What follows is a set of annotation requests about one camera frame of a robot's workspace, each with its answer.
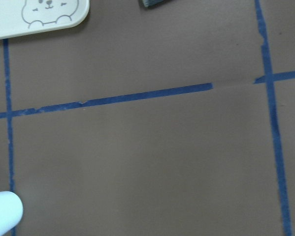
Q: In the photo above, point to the cream bear serving tray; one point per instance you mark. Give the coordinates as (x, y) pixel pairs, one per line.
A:
(25, 17)

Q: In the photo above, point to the grey folded cloth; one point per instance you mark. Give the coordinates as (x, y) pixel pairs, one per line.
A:
(152, 3)

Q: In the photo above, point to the light blue plastic cup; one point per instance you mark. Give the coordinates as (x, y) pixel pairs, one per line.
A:
(11, 211)

